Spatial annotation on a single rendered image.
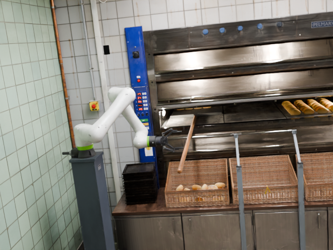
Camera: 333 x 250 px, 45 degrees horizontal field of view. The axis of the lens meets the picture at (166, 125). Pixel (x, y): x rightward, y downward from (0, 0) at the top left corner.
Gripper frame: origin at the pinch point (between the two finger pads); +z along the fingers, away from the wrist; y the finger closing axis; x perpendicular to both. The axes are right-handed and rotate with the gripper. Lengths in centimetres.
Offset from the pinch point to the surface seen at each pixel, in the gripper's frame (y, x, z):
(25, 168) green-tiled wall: 3, 46, -114
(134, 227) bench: 77, 0, -48
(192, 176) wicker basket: 49, -48, 2
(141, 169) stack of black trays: 32, -26, -42
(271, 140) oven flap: 20, -55, 78
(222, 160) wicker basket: 36, -51, 31
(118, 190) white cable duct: 62, -52, -74
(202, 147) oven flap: 22, -54, 14
